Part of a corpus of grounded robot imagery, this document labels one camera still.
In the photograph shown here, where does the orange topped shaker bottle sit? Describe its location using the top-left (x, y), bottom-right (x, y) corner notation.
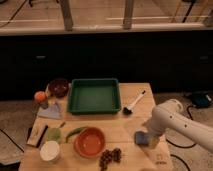
top-left (34, 91), bottom-right (49, 109)

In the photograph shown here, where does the dark blue floor device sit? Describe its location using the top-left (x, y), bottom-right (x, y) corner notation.
top-left (191, 93), bottom-right (212, 108)

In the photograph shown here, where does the white cup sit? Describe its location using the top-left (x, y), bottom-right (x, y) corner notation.
top-left (40, 141), bottom-right (60, 162)

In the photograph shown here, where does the green pear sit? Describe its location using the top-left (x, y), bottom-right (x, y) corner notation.
top-left (45, 124), bottom-right (63, 143)

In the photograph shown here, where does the black and beige eraser block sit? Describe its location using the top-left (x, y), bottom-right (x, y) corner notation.
top-left (27, 125), bottom-right (48, 147)

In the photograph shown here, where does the blue sponge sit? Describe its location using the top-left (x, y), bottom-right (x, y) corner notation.
top-left (134, 131), bottom-right (148, 145)

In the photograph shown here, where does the orange bowl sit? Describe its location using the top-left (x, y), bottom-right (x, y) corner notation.
top-left (74, 127), bottom-right (106, 159)

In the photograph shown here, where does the light blue cloth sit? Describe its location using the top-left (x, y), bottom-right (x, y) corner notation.
top-left (37, 102), bottom-right (61, 120)

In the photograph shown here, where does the dark red bowl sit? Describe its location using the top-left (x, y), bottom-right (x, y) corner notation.
top-left (48, 78), bottom-right (69, 98)

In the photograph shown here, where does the green plastic tray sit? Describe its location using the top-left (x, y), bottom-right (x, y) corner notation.
top-left (67, 78), bottom-right (121, 115)

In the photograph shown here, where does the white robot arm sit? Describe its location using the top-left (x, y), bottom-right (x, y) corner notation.
top-left (146, 99), bottom-right (213, 153)

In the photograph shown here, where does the black white dish brush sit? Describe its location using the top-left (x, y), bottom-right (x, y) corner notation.
top-left (123, 91), bottom-right (146, 115)

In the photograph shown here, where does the black floor cable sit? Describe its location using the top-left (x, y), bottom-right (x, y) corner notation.
top-left (165, 105), bottom-right (198, 149)

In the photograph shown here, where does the bunch of dark grapes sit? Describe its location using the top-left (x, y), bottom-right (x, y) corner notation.
top-left (99, 148), bottom-right (122, 171)

